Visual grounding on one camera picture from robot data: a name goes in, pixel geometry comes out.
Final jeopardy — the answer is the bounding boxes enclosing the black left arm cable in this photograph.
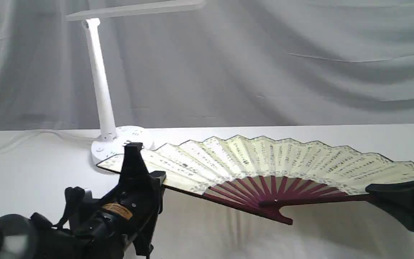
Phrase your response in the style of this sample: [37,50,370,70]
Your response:
[52,186,92,231]

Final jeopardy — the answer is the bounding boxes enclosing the white power cord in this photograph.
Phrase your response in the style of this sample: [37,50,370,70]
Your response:
[0,130,98,160]

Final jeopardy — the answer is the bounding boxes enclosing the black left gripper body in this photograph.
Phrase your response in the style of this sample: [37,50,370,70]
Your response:
[67,176,164,259]

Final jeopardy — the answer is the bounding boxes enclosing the white desk lamp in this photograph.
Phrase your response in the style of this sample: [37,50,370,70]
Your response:
[66,0,205,163]

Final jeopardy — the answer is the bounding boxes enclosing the folding paper fan maroon ribs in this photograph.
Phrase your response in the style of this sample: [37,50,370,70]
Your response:
[96,135,414,226]

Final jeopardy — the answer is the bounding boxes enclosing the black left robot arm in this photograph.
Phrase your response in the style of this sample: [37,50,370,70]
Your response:
[0,142,166,259]

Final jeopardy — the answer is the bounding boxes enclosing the grey backdrop curtain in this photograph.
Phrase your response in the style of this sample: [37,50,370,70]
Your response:
[0,0,414,131]

